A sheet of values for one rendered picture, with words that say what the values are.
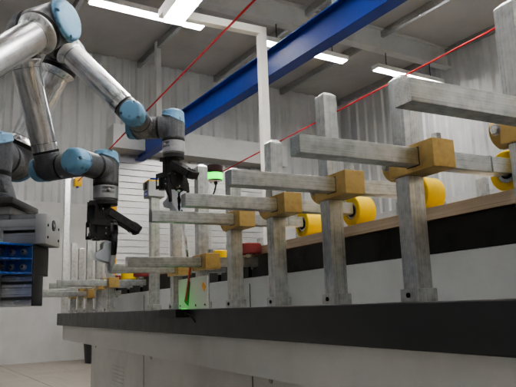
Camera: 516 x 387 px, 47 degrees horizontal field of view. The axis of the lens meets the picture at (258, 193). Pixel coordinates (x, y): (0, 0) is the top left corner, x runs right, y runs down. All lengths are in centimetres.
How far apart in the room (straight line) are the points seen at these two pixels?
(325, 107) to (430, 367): 59
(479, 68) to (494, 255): 946
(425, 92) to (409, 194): 37
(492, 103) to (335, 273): 58
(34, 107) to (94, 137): 838
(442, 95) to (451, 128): 1002
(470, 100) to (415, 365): 51
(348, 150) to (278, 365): 71
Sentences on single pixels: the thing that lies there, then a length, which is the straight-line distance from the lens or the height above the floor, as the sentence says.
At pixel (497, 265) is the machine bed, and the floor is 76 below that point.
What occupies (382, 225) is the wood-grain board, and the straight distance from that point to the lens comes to 147.
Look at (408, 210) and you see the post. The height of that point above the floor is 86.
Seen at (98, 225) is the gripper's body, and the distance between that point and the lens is 180.
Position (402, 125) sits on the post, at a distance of 111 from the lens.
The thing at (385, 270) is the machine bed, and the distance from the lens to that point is 147.
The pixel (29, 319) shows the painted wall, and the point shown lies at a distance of 959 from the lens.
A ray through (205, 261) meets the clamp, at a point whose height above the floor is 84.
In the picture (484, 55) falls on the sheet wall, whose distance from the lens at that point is 1061.
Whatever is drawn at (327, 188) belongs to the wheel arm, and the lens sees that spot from 124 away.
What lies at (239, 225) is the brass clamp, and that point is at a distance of 164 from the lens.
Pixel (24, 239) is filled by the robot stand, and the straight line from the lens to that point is 188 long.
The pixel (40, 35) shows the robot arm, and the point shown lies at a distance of 170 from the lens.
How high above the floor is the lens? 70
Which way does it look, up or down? 11 degrees up
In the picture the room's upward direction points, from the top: 2 degrees counter-clockwise
